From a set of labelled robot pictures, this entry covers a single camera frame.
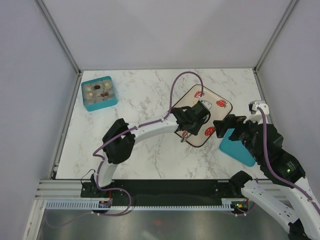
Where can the strawberry pattern square plate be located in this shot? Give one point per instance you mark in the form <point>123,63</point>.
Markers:
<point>219,110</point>

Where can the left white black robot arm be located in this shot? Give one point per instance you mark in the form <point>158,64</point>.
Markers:
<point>120,139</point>

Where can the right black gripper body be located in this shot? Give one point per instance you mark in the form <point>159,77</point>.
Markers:
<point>237,122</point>

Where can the slotted grey cable duct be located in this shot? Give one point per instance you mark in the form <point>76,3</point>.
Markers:
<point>98,205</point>

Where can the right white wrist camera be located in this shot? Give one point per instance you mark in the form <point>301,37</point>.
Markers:
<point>258,108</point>

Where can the teal chocolate box tray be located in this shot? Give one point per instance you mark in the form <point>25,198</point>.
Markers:
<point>95,100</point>

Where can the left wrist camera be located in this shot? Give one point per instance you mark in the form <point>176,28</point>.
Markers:
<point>207,104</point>

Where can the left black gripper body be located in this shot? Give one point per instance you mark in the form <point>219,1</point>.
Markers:
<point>197,125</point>

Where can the teal box lid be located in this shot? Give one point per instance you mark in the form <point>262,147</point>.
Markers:
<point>236,150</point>

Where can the aluminium frame rail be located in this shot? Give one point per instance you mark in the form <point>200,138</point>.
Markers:
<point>58,190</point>

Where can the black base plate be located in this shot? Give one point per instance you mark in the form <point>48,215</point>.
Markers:
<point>161,192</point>

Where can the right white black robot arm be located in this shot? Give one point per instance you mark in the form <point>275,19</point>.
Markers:
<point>301,220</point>

